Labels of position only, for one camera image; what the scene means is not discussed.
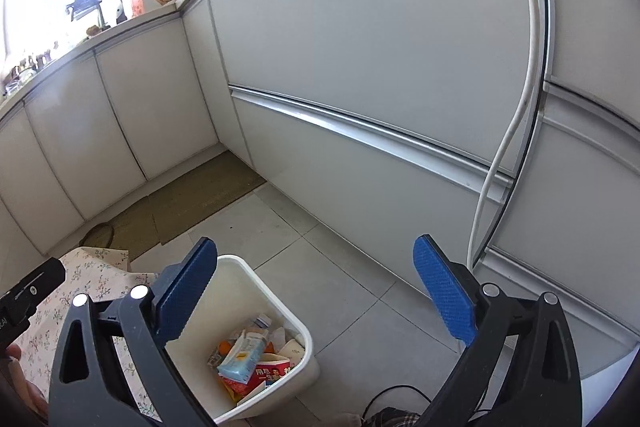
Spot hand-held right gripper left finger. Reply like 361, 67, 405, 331
47, 237, 219, 427

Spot small brown floor mat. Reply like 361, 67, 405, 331
107, 196, 158, 260

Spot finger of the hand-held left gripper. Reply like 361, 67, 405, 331
0, 257, 67, 308

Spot red instant noodle cup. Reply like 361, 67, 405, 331
220, 352, 293, 408

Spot row of small jars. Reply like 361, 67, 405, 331
2, 47, 58, 95

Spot white cable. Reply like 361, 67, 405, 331
467, 0, 543, 270

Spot black cable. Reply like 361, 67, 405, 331
362, 384, 441, 427

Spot white kitchen cabinet with doors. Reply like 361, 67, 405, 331
0, 2, 231, 258

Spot light blue carton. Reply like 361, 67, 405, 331
217, 332, 267, 385

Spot large brown floor mat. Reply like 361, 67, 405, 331
150, 150, 267, 247

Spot person's left hand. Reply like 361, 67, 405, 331
0, 344, 48, 418

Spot white plastic bin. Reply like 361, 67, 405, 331
162, 254, 321, 425

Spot dark blue utensil rack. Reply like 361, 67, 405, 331
65, 0, 106, 20

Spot white kitchen cabinet with drawers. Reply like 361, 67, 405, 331
177, 0, 640, 378

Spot round woven mat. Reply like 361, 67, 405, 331
79, 222, 116, 249

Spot floral tablecloth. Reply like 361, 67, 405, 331
0, 247, 161, 425

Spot plaid clothing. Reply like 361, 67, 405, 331
367, 407, 426, 427

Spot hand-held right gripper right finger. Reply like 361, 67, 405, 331
412, 234, 583, 427

